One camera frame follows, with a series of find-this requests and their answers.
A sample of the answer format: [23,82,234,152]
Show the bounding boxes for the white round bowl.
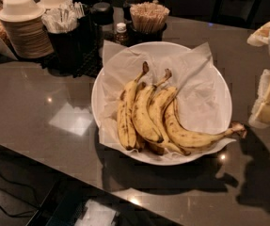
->
[90,40,233,167]

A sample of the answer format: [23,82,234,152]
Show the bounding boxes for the black lidded shaker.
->
[91,1,115,42]

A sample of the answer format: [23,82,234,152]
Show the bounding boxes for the black cup with wooden stirrers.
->
[130,1,170,43]

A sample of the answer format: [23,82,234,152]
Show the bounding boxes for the spotted yellow banana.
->
[149,87,190,155]
[117,61,149,150]
[132,69,172,143]
[164,99,246,152]

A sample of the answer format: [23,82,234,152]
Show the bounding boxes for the small brown sauce bottle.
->
[115,23,129,46]

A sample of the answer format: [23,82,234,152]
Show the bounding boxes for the white paper on floor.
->
[74,200,117,226]

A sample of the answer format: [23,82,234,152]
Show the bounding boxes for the front stack paper bowls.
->
[0,0,53,59]

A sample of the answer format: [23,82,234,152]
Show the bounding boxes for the black cup with plastic cutlery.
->
[40,0,87,71]

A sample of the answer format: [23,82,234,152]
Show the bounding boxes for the white paper liner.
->
[98,40,237,161]

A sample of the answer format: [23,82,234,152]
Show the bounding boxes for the black mesh organizer tray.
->
[40,46,103,78]

